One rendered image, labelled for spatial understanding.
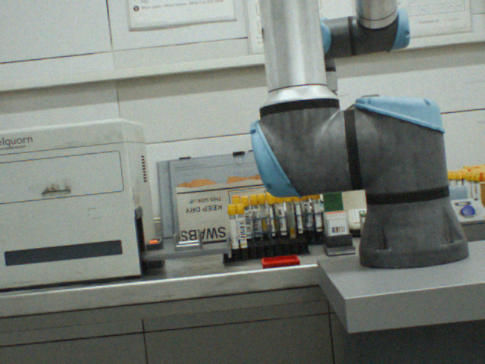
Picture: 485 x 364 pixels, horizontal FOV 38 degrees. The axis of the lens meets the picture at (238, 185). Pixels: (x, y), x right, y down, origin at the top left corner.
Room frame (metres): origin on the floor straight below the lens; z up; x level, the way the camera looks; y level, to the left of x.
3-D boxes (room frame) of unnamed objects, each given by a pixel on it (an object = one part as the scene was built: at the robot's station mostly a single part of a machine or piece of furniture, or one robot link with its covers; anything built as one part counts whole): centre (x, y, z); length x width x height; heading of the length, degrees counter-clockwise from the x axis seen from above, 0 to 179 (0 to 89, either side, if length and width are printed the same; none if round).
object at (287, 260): (1.31, -0.06, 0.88); 0.07 x 0.07 x 0.01; 0
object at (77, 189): (1.44, 0.32, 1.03); 0.31 x 0.27 x 0.30; 90
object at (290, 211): (1.43, -0.10, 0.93); 0.01 x 0.01 x 0.10; 0
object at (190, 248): (1.35, 0.13, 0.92); 0.21 x 0.07 x 0.05; 90
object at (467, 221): (1.32, -0.41, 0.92); 0.13 x 0.07 x 0.08; 0
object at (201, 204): (1.74, 0.02, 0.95); 0.29 x 0.25 x 0.15; 0
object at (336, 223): (1.38, -0.18, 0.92); 0.05 x 0.04 x 0.06; 179
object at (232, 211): (1.43, -0.04, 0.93); 0.17 x 0.09 x 0.11; 90
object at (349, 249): (1.38, -0.18, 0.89); 0.09 x 0.05 x 0.04; 179
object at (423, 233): (0.99, -0.24, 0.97); 0.15 x 0.15 x 0.10
